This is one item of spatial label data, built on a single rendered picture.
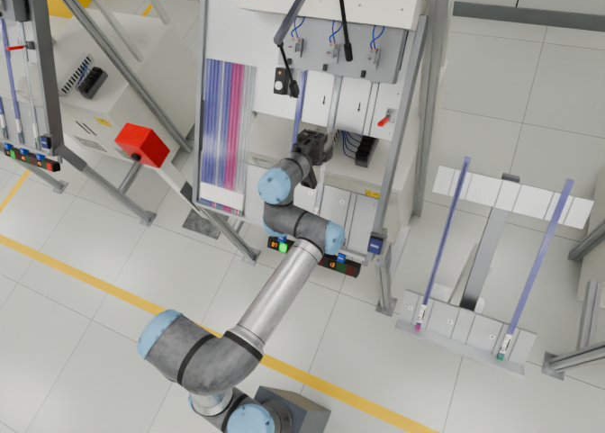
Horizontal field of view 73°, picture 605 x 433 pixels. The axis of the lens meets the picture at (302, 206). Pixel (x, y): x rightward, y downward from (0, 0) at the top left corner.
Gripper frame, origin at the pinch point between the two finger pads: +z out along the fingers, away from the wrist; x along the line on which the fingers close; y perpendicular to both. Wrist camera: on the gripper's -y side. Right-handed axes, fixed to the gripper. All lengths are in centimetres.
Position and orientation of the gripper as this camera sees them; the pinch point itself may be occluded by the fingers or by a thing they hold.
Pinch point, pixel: (327, 142)
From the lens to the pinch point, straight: 125.8
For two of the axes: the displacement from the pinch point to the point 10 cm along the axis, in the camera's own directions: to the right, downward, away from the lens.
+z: 4.4, -4.9, 7.5
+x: -9.0, -2.7, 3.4
